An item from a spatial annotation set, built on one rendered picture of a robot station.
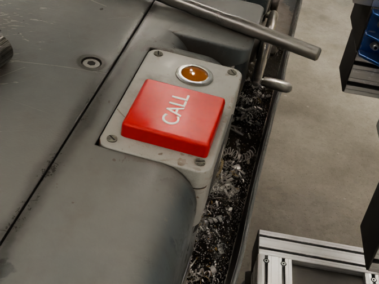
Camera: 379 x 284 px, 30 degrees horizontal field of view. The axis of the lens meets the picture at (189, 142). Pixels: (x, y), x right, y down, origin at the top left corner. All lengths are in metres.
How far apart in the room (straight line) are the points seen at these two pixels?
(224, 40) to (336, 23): 2.96
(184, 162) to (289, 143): 2.18
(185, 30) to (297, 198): 1.84
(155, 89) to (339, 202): 1.98
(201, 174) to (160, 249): 0.07
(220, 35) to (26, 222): 0.27
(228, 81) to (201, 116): 0.07
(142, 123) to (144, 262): 0.11
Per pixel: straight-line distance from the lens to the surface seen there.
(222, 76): 0.55
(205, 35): 0.60
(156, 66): 0.55
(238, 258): 1.32
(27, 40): 0.57
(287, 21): 2.25
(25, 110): 0.49
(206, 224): 1.39
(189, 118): 0.48
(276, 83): 1.61
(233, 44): 0.60
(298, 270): 1.88
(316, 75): 3.08
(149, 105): 0.48
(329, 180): 2.53
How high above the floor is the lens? 1.55
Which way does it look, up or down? 38 degrees down
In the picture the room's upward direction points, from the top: 11 degrees clockwise
